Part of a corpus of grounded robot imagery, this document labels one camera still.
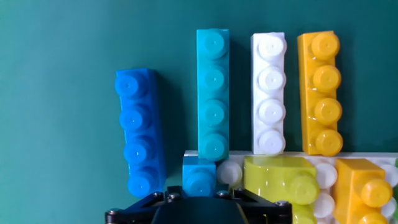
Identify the blue four-stud block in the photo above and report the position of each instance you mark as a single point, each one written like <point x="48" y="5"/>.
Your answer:
<point x="140" y="130"/>

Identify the green two-stud block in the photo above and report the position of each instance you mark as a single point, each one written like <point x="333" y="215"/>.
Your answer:
<point x="396" y="186"/>

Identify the blue three-stud block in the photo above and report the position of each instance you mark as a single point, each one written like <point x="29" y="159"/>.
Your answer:
<point x="199" y="177"/>

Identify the lime yellow sloped block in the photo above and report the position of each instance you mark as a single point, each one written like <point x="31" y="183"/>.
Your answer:
<point x="280" y="177"/>

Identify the white four-stud block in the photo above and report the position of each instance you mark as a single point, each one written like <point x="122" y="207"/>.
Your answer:
<point x="269" y="93"/>

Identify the teal four-stud block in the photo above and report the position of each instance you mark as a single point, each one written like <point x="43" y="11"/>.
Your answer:
<point x="213" y="93"/>

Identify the orange-yellow two-stud block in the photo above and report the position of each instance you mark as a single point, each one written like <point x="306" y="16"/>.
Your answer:
<point x="357" y="189"/>

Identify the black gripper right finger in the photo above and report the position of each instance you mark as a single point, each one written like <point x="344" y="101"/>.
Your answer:
<point x="267" y="211"/>

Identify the orange-yellow four-stud block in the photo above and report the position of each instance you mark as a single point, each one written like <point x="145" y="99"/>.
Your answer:
<point x="320" y="93"/>

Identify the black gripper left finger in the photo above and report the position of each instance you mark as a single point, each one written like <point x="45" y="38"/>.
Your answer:
<point x="136" y="211"/>

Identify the white studded baseplate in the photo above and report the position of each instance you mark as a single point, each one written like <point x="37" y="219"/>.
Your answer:
<point x="326" y="174"/>

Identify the green table mat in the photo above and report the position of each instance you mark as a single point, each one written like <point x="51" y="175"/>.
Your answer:
<point x="62" y="93"/>

